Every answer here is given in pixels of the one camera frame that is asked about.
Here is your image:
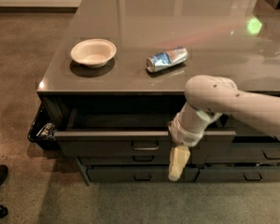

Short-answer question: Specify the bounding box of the white paper bowl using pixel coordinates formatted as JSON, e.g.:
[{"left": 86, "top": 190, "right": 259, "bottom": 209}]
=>
[{"left": 70, "top": 39, "right": 117, "bottom": 68}]

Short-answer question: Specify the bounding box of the crushed blue silver can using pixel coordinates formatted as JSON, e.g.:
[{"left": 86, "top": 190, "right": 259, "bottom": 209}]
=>
[{"left": 147, "top": 47, "right": 189, "bottom": 73}]

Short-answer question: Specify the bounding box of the grey drawer cabinet frame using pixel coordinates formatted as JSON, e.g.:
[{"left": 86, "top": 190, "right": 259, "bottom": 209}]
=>
[{"left": 42, "top": 94, "right": 280, "bottom": 182}]

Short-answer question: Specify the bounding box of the black bin with trash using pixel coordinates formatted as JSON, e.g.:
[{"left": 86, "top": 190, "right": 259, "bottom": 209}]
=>
[{"left": 27, "top": 105, "right": 60, "bottom": 150}]

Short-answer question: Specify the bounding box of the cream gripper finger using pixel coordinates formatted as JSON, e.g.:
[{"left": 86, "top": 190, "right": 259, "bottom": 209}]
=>
[{"left": 168, "top": 146, "right": 190, "bottom": 181}]

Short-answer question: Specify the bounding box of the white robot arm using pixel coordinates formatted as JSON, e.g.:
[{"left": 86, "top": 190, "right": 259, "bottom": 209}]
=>
[{"left": 168, "top": 75, "right": 280, "bottom": 181}]

